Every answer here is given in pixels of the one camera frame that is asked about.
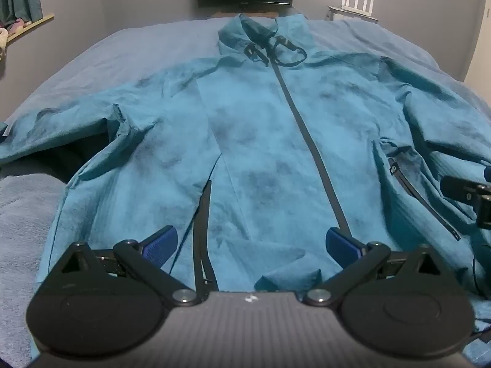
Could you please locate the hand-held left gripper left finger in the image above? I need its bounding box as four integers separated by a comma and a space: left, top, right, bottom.
48, 225, 202, 309

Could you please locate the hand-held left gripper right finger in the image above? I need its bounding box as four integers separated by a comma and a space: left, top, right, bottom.
303, 227, 452, 309

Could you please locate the teal zip jacket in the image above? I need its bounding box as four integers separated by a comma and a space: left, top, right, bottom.
0, 12, 491, 353

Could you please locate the white door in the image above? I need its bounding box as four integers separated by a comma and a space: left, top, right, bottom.
463, 6, 491, 87

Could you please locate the blue fleece blanket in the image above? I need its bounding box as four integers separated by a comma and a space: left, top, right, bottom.
0, 8, 491, 368

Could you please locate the white router with antennas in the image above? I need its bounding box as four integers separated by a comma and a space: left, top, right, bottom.
341, 0, 375, 17

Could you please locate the wooden window sill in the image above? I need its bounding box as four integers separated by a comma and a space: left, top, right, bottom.
6, 13, 55, 44

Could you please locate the pink plush toy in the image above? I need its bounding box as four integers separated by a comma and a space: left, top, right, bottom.
0, 18, 32, 35

